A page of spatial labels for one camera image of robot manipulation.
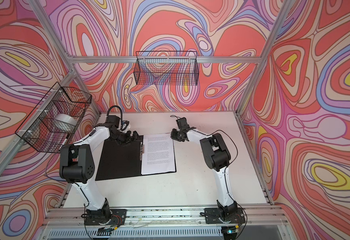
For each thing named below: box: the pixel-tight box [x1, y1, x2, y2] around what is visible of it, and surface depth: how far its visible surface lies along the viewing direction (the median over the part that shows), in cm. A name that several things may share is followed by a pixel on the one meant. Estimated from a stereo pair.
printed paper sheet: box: [141, 132, 176, 175], surface depth 98 cm
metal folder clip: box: [139, 141, 145, 161], surface depth 98 cm
